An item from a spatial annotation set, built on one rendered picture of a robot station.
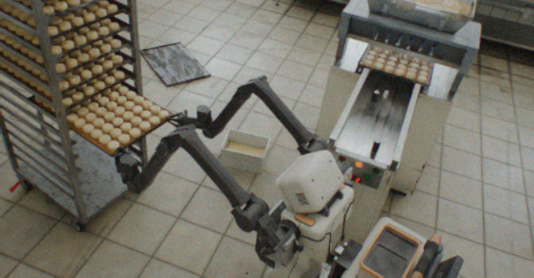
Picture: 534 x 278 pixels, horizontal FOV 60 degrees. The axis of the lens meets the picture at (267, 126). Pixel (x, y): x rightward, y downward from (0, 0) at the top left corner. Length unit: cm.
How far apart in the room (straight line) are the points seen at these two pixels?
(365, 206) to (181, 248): 106
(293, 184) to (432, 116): 140
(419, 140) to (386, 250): 128
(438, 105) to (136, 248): 187
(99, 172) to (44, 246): 50
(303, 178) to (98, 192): 158
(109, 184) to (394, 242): 174
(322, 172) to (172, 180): 162
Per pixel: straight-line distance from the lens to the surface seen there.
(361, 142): 222
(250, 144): 325
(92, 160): 304
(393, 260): 171
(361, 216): 240
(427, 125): 283
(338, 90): 282
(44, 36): 202
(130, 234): 281
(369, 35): 270
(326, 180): 162
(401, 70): 270
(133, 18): 228
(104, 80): 242
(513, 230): 345
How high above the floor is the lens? 221
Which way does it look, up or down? 39 degrees down
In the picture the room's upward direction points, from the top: 8 degrees clockwise
